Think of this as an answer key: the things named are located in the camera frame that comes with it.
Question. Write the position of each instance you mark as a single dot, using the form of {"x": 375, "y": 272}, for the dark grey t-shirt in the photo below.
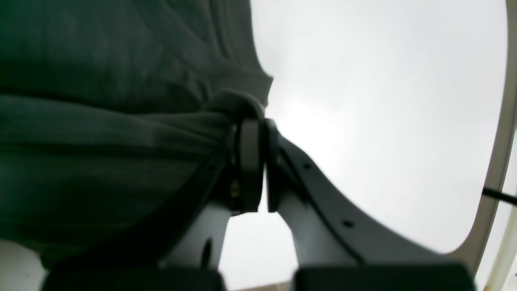
{"x": 109, "y": 106}

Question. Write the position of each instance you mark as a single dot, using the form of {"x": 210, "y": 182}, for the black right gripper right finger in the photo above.
{"x": 338, "y": 246}

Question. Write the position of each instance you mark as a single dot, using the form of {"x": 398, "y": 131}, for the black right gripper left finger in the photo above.
{"x": 178, "y": 247}

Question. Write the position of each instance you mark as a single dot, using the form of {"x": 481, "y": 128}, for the black vertical pole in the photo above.
{"x": 498, "y": 195}

